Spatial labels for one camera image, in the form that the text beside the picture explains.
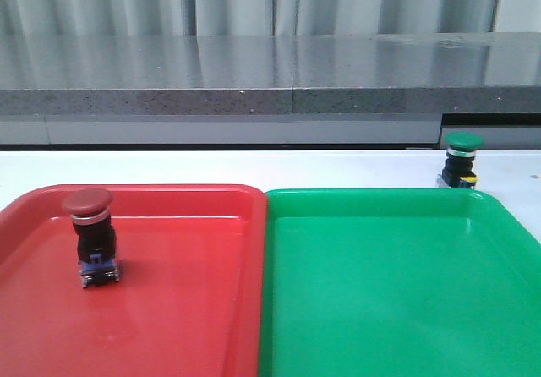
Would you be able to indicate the red plastic tray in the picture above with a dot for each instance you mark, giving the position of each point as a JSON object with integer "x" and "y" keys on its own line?
{"x": 188, "y": 302}

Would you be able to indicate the red mushroom push button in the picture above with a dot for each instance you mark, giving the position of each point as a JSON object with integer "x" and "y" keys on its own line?
{"x": 89, "y": 210}

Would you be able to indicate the green mushroom push button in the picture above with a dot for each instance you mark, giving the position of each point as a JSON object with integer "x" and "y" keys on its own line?
{"x": 458, "y": 172}

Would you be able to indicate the grey stone counter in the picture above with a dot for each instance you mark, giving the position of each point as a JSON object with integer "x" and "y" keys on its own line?
{"x": 269, "y": 92}

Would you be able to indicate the grey pleated curtain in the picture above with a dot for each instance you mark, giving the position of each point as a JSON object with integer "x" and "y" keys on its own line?
{"x": 245, "y": 17}

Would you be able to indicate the green plastic tray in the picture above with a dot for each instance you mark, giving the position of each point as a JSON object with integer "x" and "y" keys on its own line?
{"x": 398, "y": 282}

